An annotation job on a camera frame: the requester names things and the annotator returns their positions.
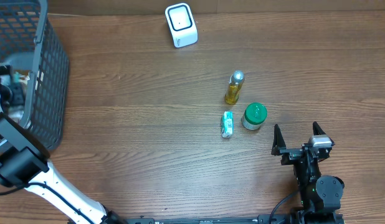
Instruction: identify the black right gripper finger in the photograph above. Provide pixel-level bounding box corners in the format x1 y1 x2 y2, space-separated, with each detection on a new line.
271 124 287 156
313 121 326 136

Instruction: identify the green lid spice jar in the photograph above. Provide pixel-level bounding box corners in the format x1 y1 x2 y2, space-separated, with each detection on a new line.
241 102 267 131

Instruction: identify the teal small carton box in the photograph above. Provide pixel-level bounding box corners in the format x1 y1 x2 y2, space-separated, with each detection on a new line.
221 111 234 138

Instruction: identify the clear plastic container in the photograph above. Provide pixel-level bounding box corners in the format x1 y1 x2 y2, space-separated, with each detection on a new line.
224 70 245 105

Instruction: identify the brown Pantree snack packet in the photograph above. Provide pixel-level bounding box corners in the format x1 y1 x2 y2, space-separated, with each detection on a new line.
12 70 30 85

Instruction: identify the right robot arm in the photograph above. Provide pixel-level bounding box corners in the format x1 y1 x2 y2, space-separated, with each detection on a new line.
269 121 345 223

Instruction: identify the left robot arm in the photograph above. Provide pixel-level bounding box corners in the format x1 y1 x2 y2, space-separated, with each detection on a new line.
0 65 125 223

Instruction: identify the white barcode scanner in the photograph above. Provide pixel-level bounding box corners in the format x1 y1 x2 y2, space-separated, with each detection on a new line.
164 2 198 48

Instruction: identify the grey plastic mesh basket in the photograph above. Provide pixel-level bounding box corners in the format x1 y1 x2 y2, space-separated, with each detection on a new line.
0 0 69 151

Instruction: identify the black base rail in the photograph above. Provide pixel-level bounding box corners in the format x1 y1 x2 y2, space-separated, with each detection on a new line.
67 213 346 224

